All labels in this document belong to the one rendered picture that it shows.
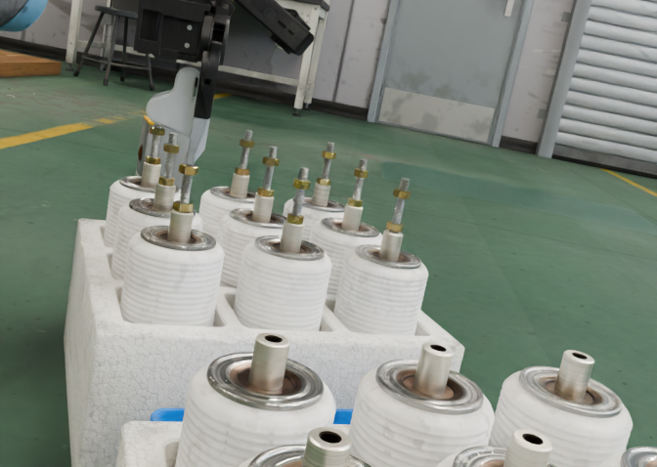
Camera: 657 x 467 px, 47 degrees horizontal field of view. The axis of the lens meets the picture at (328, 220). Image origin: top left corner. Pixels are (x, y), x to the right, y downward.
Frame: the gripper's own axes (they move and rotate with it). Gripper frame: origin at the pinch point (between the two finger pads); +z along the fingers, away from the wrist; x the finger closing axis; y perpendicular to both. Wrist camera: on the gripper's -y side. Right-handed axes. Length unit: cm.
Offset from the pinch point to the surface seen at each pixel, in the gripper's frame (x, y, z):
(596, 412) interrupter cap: 30.3, -29.5, 8.7
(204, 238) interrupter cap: -0.4, -1.9, 8.9
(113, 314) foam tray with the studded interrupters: 4.3, 5.6, 16.3
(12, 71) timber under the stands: -358, 99, 32
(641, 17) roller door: -439, -294, -75
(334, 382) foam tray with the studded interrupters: 4.4, -17.2, 20.8
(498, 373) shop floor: -35, -54, 34
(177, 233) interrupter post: 1.1, 0.8, 8.4
